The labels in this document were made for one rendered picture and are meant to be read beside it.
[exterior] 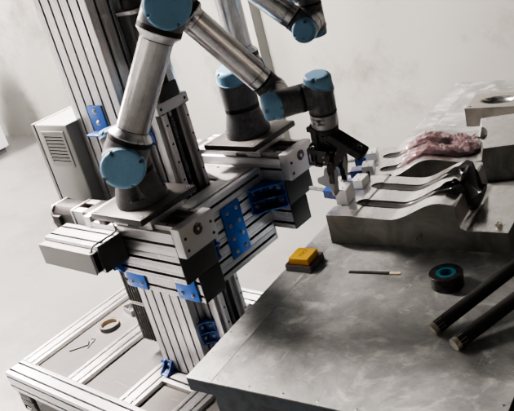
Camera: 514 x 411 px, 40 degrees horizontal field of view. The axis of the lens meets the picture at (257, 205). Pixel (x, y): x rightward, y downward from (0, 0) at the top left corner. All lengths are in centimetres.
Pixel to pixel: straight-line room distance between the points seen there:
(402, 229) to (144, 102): 75
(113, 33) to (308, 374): 116
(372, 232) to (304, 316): 35
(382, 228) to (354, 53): 286
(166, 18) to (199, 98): 403
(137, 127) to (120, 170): 12
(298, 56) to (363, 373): 365
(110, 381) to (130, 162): 125
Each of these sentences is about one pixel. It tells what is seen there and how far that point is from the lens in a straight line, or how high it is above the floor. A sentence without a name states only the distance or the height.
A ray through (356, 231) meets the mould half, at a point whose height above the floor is 84.
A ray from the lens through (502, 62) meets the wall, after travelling 429.
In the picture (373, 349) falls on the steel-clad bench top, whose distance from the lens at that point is 159.
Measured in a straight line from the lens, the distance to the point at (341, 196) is 202.
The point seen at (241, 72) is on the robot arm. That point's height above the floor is 132.
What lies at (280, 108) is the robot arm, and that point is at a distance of 184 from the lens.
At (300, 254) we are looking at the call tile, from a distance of 194.
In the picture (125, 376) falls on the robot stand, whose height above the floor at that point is 21.
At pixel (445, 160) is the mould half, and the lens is 222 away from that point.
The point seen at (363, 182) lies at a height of 91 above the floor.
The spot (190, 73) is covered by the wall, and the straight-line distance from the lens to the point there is 572.
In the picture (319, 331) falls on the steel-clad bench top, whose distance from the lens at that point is 168.
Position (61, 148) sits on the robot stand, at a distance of 243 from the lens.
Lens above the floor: 175
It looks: 23 degrees down
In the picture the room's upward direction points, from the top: 15 degrees counter-clockwise
